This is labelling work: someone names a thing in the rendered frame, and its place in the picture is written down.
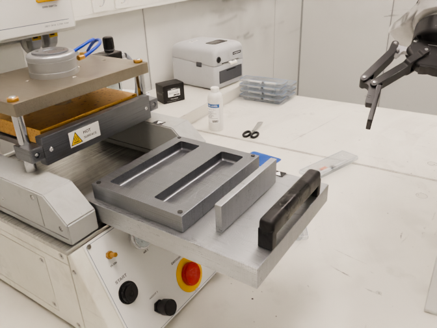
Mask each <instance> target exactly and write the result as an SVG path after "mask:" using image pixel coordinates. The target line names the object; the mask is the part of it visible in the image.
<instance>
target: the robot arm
mask: <svg viewBox="0 0 437 328"><path fill-rule="evenodd" d="M388 32H389V33H390V35H391V36H392V37H393V38H394V39H395V40H394V41H393V42H392V43H391V45H390V48H389V50H387V52H385V54H383V56H381V58H379V59H378V60H377V61H376V62H375V63H374V64H373V65H372V66H371V67H370V68H369V69H368V70H366V71H365V72H364V73H363V74H362V75H361V76H360V84H359V87H360V88H361V89H367V91H368V92H367V96H366V99H365V107H368V108H371V109H370V112H369V116H368V119H367V124H366V127H365V128H366V129H367V130H370V129H371V125H372V122H373V118H374V115H375V111H376V108H377V103H378V99H379V96H380V91H381V89H383V88H384V87H386V86H388V85H390V84H391V83H393V82H394V81H396V80H398V79H400V78H401V77H403V76H405V75H409V74H411V73H412V72H414V71H415V72H417V74H421V75H431V76H433V77H437V0H418V1H417V3H416V4H415V5H414V6H413V7H412V8H411V9H410V10H409V11H408V12H407V13H405V14H404V15H403V16H402V17H401V18H399V19H398V20H397V21H395V22H394V23H393V24H391V25H390V28H389V31H388ZM401 55H405V57H406V59H405V60H404V61H403V62H402V63H401V64H398V65H397V66H395V67H393V68H392V69H390V70H388V71H387V72H385V73H383V74H382V75H380V76H378V75H379V74H380V73H381V72H382V71H383V70H384V69H386V68H387V67H388V66H389V65H390V64H391V63H392V61H393V60H394V59H397V58H398V57H400V56H401ZM377 76H378V77H377Z"/></svg>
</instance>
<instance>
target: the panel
mask: <svg viewBox="0 0 437 328"><path fill-rule="evenodd" d="M82 248H83V250H84V252H85V254H86V256H87V257H88V259H89V261H90V263H91V265H92V267H93V269H94V271H95V273H96V275H97V276H98V279H99V281H100V282H101V285H102V286H103V289H104V290H105V293H106V294H107V296H108V298H109V300H110V302H111V304H112V306H113V308H114V310H115V312H116V314H117V315H118V317H119V319H120V321H121V323H122V325H123V327H124V328H164V327H165V326H166V325H167V324H168V323H169V322H170V321H171V320H172V318H173V317H174V316H175V315H176V314H177V313H178V312H179V311H180V310H181V309H182V308H183V307H184V306H185V305H186V304H187V303H188V302H189V301H190V300H191V299H192V298H193V297H194V296H195V295H196V294H197V293H198V291H199V290H200V289H201V288H202V287H203V286H204V285H205V284H206V283H207V282H208V281H209V280H210V279H211V278H212V276H213V275H214V274H215V273H216V271H214V270H212V269H209V268H208V267H205V266H202V265H200V264H198V266H199V268H200V280H199V281H198V283H197V284H195V285H194V286H188V285H186V284H185V283H184V282H183V280H182V277H181V271H182V268H183V266H184V265H185V264H186V263H187V262H192V261H191V260H188V259H186V258H184V257H182V256H179V255H177V254H174V253H172V252H170V251H168V250H165V249H163V248H160V247H158V246H156V245H154V244H152V243H151V244H150V245H149V246H148V247H147V248H146V249H139V250H138V249H135V248H133V247H132V246H131V244H130V242H129V234H128V233H126V232H123V231H121V230H119V229H117V228H114V227H112V226H111V227H109V228H108V229H107V230H105V231H103V232H102V233H101V234H99V235H98V236H96V237H95V238H93V239H92V240H90V241H89V242H87V243H86V244H84V245H83V246H82ZM127 283H134V284H136V285H137V288H138V291H139V292H138V296H137V298H136V299H135V300H134V302H131V303H127V302H125V301H124V300H123V299H122V296H121V291H122V288H123V286H124V285H125V284H127ZM159 299H160V300H162V299H173V300H174V301H175V302H176V304H177V310H176V312H175V314H174V315H173V316H164V315H161V314H159V313H157V312H155V311H154V303H155V302H156V301H158V300H159Z"/></svg>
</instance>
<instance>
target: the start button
mask: <svg viewBox="0 0 437 328"><path fill-rule="evenodd" d="M138 292H139V291H138V288H137V285H136V284H134V283H127V284H125V285H124V286H123V288H122V291H121V296H122V299H123V300H124V301H125V302H127V303H131V302H134V300H135V299H136V298H137V296H138Z"/></svg>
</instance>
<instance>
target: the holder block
mask: <svg viewBox="0 0 437 328"><path fill-rule="evenodd" d="M258 168H259V155H255V154H250V153H247V152H242V151H239V150H234V149H231V148H226V147H223V146H218V145H215V144H210V143H205V142H202V141H197V140H194V139H189V138H186V137H181V136H177V137H175V138H173V139H171V140H170V141H168V142H166V143H165V144H162V145H161V146H158V147H157V148H155V149H153V150H152V151H150V152H148V153H146V154H144V155H143V156H140V157H139V158H137V159H135V160H133V161H132V162H130V163H128V164H126V165H124V166H123V167H120V168H119V169H117V170H115V171H113V172H112V173H110V174H108V175H106V176H104V177H103V178H100V179H99V180H97V181H95V182H93V183H92V188H93V192H94V198H96V199H98V200H101V201H104V202H106V203H109V204H112V205H113V206H116V207H119V208H121V209H124V210H127V211H129V212H131V213H134V214H137V215H139V216H142V217H145V218H147V219H149V220H152V221H155V222H157V223H160V224H162V225H165V226H167V227H170V228H173V229H175V230H178V231H180V232H184V231H186V229H188V228H189V227H190V226H192V225H193V224H194V223H195V222H197V220H199V219H200V218H201V217H202V216H204V215H205V214H206V213H207V212H208V211H209V210H211V209H212V208H213V207H214V206H215V204H216V203H217V202H218V201H219V200H220V199H222V198H223V197H224V196H225V195H227V194H228V193H229V192H230V191H231V190H232V189H234V188H235V187H236V186H237V185H239V184H240V183H241V182H242V181H243V180H245V179H246V178H247V177H248V176H250V175H251V174H252V173H253V172H254V171H255V170H257V169H258Z"/></svg>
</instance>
